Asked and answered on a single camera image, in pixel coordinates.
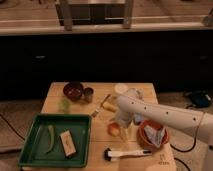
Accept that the green tray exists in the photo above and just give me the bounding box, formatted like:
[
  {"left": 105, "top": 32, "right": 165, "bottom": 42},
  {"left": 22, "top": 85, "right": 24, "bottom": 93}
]
[{"left": 18, "top": 114, "right": 91, "bottom": 168}]

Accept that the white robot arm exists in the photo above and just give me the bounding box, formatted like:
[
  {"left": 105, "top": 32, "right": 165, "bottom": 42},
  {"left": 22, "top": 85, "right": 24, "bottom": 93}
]
[{"left": 115, "top": 89, "right": 213, "bottom": 171}]

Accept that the wooden block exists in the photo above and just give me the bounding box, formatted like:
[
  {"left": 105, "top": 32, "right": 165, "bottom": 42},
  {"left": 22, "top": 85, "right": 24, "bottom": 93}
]
[{"left": 60, "top": 131, "right": 76, "bottom": 157}]

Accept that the yellow corn piece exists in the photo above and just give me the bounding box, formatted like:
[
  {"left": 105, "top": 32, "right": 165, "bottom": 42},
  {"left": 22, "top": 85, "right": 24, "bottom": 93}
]
[{"left": 102, "top": 103, "right": 117, "bottom": 112}]

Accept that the black cable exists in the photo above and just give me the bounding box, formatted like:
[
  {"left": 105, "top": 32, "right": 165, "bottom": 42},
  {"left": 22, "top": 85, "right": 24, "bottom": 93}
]
[{"left": 170, "top": 136, "right": 198, "bottom": 154}]

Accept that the blue cloth in bowl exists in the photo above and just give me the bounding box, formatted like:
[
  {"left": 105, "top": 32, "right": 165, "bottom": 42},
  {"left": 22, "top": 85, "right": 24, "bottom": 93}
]
[{"left": 144, "top": 125, "right": 166, "bottom": 148}]

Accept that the wooden stool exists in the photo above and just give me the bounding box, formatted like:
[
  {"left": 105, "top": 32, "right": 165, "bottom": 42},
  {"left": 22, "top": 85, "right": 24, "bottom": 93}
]
[{"left": 55, "top": 0, "right": 134, "bottom": 31}]

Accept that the dark red bowl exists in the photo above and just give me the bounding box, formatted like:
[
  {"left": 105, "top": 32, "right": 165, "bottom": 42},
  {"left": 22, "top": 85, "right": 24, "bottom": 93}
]
[{"left": 63, "top": 82, "right": 83, "bottom": 101}]

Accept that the white dish brush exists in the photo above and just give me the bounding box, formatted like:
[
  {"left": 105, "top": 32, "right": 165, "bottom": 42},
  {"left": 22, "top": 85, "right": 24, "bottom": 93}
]
[{"left": 103, "top": 148, "right": 152, "bottom": 161}]

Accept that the red yellow apple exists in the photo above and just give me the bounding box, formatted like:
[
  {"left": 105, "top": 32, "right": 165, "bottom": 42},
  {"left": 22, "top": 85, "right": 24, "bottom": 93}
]
[{"left": 108, "top": 122, "right": 120, "bottom": 137}]

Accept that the dark bag on floor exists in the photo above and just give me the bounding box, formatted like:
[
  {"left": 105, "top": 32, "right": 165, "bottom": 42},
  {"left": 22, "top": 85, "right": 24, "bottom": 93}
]
[{"left": 185, "top": 91, "right": 212, "bottom": 108}]

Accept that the small metal cup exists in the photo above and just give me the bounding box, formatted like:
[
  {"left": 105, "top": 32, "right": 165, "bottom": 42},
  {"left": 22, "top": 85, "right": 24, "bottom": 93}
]
[{"left": 83, "top": 87, "right": 94, "bottom": 103}]

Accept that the orange bowl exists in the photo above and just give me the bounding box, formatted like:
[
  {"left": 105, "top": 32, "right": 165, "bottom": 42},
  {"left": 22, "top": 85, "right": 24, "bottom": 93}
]
[{"left": 137, "top": 120, "right": 169, "bottom": 149}]

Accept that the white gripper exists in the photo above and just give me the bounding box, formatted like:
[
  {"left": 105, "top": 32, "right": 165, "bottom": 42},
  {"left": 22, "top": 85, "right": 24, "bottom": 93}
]
[{"left": 112, "top": 109, "right": 133, "bottom": 142}]

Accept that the green chili pepper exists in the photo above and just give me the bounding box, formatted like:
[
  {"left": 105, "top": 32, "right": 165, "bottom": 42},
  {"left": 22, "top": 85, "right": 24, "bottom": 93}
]
[{"left": 45, "top": 125, "right": 55, "bottom": 154}]

